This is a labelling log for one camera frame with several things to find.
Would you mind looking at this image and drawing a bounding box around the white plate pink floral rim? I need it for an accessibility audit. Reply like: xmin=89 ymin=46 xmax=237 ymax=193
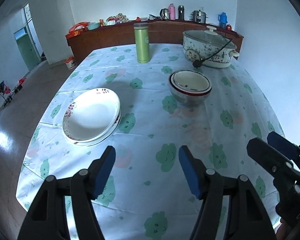
xmin=62 ymin=88 xmax=121 ymax=145

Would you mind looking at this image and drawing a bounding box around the stainless steel bowl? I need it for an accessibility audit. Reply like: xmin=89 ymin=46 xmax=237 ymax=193
xmin=168 ymin=70 xmax=212 ymax=106

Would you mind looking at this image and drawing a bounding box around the white enamel bowl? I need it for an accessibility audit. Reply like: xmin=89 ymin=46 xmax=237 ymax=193
xmin=173 ymin=70 xmax=212 ymax=92

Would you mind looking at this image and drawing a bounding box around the person's right hand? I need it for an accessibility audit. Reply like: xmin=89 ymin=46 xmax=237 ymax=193
xmin=275 ymin=218 xmax=289 ymax=240

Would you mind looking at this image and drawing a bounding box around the speckled electric cooker pot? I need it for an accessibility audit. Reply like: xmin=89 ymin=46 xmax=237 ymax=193
xmin=183 ymin=25 xmax=239 ymax=68

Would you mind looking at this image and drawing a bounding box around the blue thermos jug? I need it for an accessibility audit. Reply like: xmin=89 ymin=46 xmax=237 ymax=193
xmin=218 ymin=12 xmax=228 ymax=29

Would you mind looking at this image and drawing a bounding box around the floral plastic tablecloth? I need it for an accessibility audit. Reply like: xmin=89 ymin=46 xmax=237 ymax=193
xmin=16 ymin=44 xmax=282 ymax=239

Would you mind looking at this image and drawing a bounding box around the white bucket on floor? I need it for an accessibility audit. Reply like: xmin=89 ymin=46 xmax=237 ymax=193
xmin=64 ymin=56 xmax=76 ymax=69

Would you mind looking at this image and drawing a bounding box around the steel cooking pot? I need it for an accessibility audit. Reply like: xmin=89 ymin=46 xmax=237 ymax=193
xmin=190 ymin=10 xmax=207 ymax=24

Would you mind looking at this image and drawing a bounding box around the green door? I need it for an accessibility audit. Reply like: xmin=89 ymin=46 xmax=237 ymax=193
xmin=14 ymin=27 xmax=41 ymax=71

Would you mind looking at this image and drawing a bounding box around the brown wooden sideboard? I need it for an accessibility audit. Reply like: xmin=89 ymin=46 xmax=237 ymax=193
xmin=65 ymin=17 xmax=244 ymax=65

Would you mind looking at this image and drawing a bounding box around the black thermos flask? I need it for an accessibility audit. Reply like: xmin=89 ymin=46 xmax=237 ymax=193
xmin=178 ymin=5 xmax=185 ymax=20

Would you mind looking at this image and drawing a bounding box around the pink thermos flask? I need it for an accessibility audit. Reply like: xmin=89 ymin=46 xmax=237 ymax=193
xmin=168 ymin=3 xmax=175 ymax=20

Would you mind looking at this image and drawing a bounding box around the steel electric kettle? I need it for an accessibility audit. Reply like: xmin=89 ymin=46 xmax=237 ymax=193
xmin=160 ymin=8 xmax=170 ymax=20

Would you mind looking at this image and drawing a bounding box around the green thermos bottle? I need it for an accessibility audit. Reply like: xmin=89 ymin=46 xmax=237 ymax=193
xmin=133 ymin=23 xmax=150 ymax=63

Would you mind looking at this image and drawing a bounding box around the red plastic basket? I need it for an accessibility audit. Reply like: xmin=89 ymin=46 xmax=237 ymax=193
xmin=65 ymin=22 xmax=89 ymax=40

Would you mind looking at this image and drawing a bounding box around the teal bowl on sideboard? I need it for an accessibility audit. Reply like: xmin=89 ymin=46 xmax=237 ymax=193
xmin=87 ymin=22 xmax=100 ymax=31

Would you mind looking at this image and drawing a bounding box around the colourful cloth pile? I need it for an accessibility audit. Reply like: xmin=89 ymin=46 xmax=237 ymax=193
xmin=106 ymin=13 xmax=129 ymax=25

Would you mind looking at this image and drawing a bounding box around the black power cable with plug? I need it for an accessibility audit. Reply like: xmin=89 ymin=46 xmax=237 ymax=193
xmin=192 ymin=37 xmax=233 ymax=68

